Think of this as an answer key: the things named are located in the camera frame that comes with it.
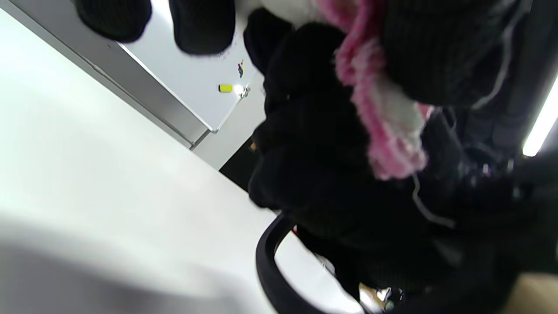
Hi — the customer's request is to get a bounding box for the person's right hand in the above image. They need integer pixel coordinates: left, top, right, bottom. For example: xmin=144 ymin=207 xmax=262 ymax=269
xmin=73 ymin=0 xmax=237 ymax=56

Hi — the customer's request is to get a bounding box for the black cable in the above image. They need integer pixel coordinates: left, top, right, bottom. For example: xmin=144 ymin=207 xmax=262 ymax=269
xmin=256 ymin=213 xmax=362 ymax=314

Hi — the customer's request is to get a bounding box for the white pink-edged dish cloth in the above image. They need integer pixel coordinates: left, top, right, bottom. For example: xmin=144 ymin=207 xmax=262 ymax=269
xmin=244 ymin=0 xmax=436 ymax=181

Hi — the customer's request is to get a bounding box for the person's left hand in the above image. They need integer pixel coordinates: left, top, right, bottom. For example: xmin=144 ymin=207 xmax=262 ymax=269
xmin=243 ymin=0 xmax=558 ymax=314

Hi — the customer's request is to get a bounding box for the ceiling light strip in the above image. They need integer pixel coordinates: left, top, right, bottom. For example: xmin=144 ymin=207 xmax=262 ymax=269
xmin=522 ymin=76 xmax=558 ymax=157

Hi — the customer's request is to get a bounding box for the whiteboard on metal stand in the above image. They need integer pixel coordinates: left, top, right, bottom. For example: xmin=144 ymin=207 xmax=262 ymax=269
xmin=0 ymin=0 xmax=266 ymax=151

